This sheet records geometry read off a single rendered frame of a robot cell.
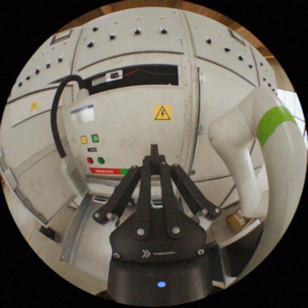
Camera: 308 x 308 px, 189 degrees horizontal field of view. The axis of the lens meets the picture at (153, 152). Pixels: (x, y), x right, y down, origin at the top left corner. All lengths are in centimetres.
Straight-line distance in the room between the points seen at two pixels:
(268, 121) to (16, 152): 86
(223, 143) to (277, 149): 17
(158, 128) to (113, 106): 16
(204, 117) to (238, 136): 32
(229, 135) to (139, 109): 27
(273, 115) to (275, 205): 14
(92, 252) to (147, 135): 58
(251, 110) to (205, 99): 34
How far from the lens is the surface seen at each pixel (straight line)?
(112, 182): 40
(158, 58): 57
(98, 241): 55
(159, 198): 49
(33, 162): 64
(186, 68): 58
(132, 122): 30
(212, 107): 58
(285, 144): 18
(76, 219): 61
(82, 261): 59
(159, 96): 30
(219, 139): 28
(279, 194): 17
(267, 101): 24
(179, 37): 68
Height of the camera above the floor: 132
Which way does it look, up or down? 27 degrees down
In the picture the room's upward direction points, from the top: 2 degrees counter-clockwise
